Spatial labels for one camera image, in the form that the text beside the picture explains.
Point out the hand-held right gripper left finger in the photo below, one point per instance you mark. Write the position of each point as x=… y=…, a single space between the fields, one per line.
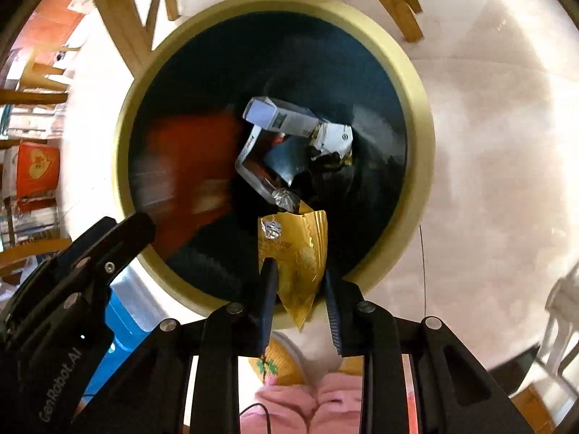
x=269 y=298

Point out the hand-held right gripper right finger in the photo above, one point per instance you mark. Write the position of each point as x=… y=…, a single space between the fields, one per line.
x=332 y=312

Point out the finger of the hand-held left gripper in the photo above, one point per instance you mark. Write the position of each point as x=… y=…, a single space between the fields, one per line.
x=77 y=253
x=126 y=239

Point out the gold snack bag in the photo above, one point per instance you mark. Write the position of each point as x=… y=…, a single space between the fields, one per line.
x=294 y=257

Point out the red snack bag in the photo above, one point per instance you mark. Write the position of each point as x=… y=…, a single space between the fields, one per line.
x=190 y=158

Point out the black gold wrapper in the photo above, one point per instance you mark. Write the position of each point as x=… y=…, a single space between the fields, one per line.
x=332 y=140

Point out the dark trash bin yellow rim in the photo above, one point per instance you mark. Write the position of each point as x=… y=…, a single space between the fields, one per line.
x=203 y=77

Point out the grey carton with barcode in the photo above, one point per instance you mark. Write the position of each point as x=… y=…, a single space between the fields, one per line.
x=280 y=115

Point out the yellow slipper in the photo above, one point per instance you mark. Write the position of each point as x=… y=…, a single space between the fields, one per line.
x=350 y=364
x=280 y=361

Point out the blue plastic stool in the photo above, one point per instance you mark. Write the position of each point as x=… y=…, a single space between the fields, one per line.
x=122 y=325

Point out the person's right leg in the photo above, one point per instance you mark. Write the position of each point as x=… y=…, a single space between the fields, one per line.
x=339 y=404

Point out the orange gift box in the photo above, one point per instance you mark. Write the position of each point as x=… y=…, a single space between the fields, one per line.
x=38 y=167

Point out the wooden chair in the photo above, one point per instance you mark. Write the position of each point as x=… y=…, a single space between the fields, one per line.
x=40 y=79

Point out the wooden table leg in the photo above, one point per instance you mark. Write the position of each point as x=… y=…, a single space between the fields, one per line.
x=117 y=18
x=393 y=0

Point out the white plastic chair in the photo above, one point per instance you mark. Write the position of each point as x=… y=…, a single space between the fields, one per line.
x=558 y=307

